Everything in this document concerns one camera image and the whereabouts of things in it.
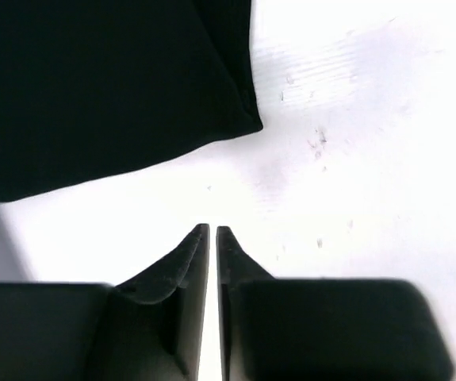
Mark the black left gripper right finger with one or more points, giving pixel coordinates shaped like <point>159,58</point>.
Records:
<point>322,329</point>

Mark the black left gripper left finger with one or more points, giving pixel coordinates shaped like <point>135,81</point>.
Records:
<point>146,328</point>

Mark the black t-shirt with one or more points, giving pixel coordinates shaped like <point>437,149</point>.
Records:
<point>91,89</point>

